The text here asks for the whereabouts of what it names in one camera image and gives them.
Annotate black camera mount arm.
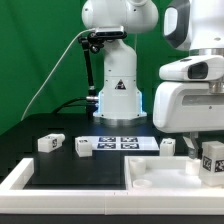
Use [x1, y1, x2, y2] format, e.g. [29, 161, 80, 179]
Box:
[77, 35, 105, 117]

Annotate white U-shaped obstacle fence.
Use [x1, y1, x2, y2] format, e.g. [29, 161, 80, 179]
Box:
[0, 158, 224, 215]

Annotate white fiducial marker sheet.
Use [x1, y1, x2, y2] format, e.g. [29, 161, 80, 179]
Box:
[76, 136, 159, 151]

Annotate black base cables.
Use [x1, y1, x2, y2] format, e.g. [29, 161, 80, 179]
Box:
[53, 97, 88, 115]

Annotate grey mounted camera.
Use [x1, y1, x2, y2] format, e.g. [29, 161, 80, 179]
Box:
[95, 26, 126, 39]

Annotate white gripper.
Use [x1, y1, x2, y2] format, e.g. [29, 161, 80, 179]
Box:
[153, 82, 224, 159]

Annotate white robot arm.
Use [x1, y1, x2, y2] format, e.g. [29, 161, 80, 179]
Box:
[82, 0, 224, 141]

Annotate white square table top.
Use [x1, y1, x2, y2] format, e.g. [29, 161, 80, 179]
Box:
[124, 156, 224, 190]

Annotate white camera cable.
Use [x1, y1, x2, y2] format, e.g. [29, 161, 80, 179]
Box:
[20, 27, 98, 122]

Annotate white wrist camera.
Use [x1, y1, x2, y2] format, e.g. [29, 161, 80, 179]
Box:
[159, 55, 224, 81]

